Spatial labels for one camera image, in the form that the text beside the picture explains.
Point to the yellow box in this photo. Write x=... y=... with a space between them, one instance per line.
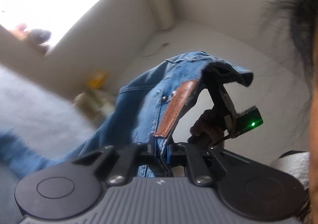
x=97 y=80

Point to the white cylindrical bin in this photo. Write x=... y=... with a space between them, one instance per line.
x=162 y=12

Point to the operator dark hair head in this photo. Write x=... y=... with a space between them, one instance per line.
x=301 y=16

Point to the blue denim jeans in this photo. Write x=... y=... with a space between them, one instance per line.
x=153 y=103

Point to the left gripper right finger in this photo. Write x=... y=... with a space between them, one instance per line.
x=203 y=168

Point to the operator right hand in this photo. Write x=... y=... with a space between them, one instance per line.
x=207 y=130

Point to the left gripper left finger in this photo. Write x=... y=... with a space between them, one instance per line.
x=117 y=167

